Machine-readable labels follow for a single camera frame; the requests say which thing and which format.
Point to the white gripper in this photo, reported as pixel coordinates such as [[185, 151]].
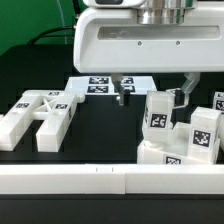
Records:
[[112, 41]]

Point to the white chair seat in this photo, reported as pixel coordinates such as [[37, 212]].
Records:
[[173, 153]]

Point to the white tagged cube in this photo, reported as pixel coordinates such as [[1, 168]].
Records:
[[178, 95]]

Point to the white tagged block right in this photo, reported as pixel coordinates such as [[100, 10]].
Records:
[[218, 101]]

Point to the white marker base plate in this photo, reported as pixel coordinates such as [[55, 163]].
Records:
[[102, 85]]

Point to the white chair back frame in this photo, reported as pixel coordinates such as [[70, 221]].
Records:
[[54, 108]]

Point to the white front rail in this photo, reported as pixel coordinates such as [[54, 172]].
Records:
[[111, 179]]

